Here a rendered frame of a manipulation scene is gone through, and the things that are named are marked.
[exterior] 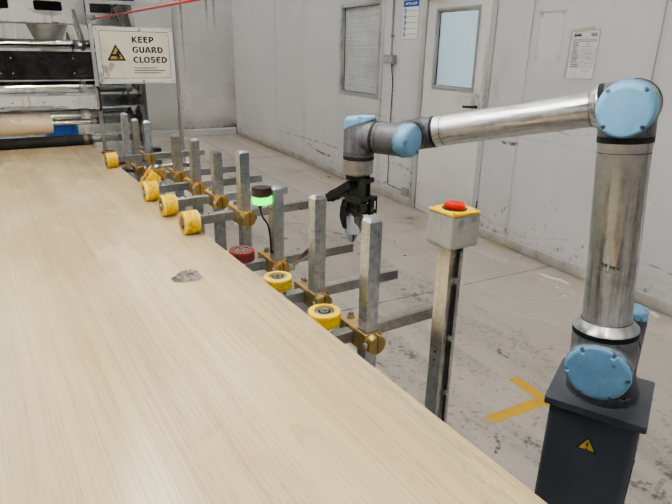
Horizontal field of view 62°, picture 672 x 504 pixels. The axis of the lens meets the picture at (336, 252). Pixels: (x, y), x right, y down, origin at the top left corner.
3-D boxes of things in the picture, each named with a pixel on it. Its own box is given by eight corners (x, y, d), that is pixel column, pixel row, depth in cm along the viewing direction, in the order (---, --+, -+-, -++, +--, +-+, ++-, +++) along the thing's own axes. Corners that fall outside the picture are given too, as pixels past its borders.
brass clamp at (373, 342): (356, 329, 149) (357, 312, 147) (387, 351, 138) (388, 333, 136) (337, 335, 146) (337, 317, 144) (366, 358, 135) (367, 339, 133)
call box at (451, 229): (451, 238, 112) (455, 201, 109) (477, 249, 107) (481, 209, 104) (425, 244, 109) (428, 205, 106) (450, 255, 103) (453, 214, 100)
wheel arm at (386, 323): (444, 310, 160) (445, 296, 159) (452, 315, 158) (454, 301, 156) (313, 348, 138) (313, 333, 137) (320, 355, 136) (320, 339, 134)
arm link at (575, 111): (666, 72, 131) (409, 114, 170) (661, 73, 122) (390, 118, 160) (668, 122, 134) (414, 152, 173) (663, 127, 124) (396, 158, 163)
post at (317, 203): (318, 349, 167) (319, 192, 151) (324, 354, 164) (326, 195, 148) (308, 352, 165) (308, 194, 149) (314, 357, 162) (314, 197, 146)
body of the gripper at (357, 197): (359, 220, 162) (361, 179, 158) (339, 213, 168) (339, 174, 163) (377, 215, 167) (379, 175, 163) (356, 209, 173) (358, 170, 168)
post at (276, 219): (280, 323, 188) (278, 183, 171) (285, 327, 185) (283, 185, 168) (271, 326, 186) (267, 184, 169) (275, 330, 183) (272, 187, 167)
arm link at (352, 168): (336, 158, 162) (359, 154, 168) (335, 174, 164) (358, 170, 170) (358, 162, 156) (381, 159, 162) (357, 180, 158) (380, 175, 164)
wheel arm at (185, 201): (284, 192, 235) (284, 183, 234) (288, 193, 232) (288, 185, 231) (165, 206, 210) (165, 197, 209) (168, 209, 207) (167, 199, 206)
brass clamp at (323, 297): (310, 292, 168) (310, 277, 166) (334, 309, 157) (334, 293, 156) (292, 296, 165) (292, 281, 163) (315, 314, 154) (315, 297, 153)
